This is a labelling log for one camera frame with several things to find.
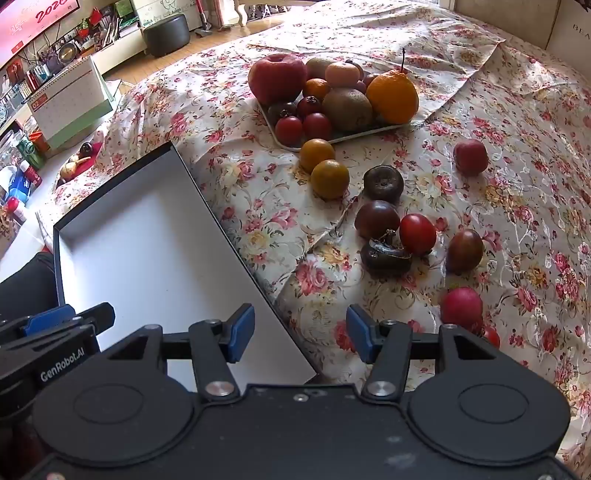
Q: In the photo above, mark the pale orange tangerine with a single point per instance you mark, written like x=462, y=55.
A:
x=342, y=74

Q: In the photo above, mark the gourd ornament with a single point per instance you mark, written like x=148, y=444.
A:
x=74, y=167

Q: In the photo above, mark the dark purple tomato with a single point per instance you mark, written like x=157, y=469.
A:
x=281, y=110
x=376, y=219
x=383, y=184

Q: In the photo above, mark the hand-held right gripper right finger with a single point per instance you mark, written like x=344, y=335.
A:
x=359, y=334

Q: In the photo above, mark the small orange mandarin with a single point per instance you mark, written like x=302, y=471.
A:
x=315, y=88

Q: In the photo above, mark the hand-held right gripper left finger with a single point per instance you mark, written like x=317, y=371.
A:
x=241, y=333

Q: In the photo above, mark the black round ottoman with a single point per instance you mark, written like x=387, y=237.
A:
x=166, y=34

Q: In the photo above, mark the dark red small fruit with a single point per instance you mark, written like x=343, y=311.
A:
x=369, y=80

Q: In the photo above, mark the small brown kiwi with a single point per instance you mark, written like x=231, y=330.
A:
x=318, y=67

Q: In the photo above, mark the yellow orange mandarin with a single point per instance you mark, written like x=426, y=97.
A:
x=317, y=155
x=329, y=179

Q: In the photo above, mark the small red tomato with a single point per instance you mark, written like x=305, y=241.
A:
x=491, y=336

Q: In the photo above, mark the white rectangular tray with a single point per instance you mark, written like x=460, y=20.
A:
x=360, y=135

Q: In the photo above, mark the white illustrated cabinet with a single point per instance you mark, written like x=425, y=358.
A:
x=166, y=8

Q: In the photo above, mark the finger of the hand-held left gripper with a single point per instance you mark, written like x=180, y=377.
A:
x=46, y=319
x=97, y=316

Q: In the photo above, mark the large knobbed orange with stem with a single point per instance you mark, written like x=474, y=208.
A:
x=392, y=99

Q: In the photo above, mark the floral bedspread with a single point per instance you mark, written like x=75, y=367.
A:
x=508, y=207

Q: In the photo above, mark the dark cloth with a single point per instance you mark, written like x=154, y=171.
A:
x=27, y=286

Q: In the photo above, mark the red stick vacuum cleaner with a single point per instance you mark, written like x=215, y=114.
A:
x=202, y=18

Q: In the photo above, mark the dark tomato with dry stem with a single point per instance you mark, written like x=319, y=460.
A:
x=385, y=259

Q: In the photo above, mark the cardboard box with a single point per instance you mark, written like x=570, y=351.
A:
x=568, y=25

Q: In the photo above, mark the red round fruit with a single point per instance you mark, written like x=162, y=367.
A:
x=471, y=158
x=461, y=307

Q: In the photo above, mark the blue and white packet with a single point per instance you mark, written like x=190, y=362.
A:
x=18, y=183

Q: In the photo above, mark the large red apple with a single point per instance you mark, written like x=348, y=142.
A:
x=277, y=78

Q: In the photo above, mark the brown red tomato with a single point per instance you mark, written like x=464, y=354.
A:
x=464, y=251

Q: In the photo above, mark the bright red tomato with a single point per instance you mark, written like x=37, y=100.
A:
x=417, y=233

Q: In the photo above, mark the white box with black rim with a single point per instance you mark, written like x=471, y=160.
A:
x=152, y=258

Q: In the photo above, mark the white and green box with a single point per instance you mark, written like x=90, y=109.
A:
x=69, y=104

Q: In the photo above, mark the large brown kiwi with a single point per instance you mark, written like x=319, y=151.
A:
x=347, y=110

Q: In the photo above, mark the dark red tomato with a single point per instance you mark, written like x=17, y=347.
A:
x=308, y=106

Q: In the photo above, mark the green bottle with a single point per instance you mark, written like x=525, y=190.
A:
x=32, y=151

